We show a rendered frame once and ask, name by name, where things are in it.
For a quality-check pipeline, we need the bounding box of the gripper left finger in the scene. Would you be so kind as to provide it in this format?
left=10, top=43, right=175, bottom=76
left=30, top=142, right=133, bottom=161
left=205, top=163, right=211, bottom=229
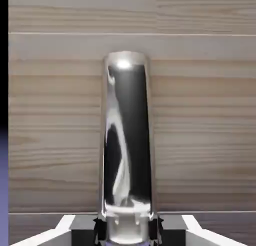
left=9, top=214, right=108, bottom=246

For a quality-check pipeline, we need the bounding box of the light wood cabinet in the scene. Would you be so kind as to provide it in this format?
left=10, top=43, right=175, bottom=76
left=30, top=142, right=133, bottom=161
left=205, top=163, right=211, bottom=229
left=8, top=0, right=256, bottom=246

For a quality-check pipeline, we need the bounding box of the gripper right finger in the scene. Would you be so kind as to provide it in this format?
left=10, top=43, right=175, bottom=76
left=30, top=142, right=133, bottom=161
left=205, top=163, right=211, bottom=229
left=148, top=214, right=249, bottom=246

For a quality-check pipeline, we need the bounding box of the light wood door with handle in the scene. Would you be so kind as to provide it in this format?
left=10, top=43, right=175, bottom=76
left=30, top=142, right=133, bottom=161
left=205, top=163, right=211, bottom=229
left=8, top=32, right=256, bottom=214

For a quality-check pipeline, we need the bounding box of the curved shiny metal handle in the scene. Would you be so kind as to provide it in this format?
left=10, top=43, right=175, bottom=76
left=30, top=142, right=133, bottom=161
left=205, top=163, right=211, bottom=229
left=97, top=50, right=158, bottom=246

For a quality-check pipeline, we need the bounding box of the light wood door front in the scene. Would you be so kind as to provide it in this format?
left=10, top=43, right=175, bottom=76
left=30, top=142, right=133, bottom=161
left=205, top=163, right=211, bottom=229
left=8, top=211, right=256, bottom=246

